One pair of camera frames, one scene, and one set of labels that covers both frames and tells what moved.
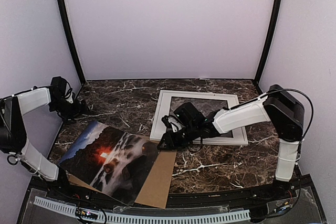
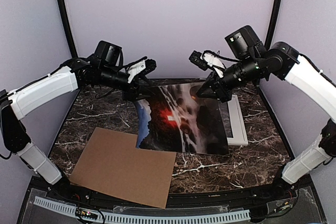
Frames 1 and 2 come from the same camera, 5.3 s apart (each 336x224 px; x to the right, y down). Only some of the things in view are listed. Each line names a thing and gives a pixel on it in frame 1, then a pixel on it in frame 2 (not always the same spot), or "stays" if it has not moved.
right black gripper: [170, 144] -> [219, 90]
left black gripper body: [68, 110] -> [131, 92]
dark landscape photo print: [118, 163] -> [173, 119]
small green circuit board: [86, 214] stays
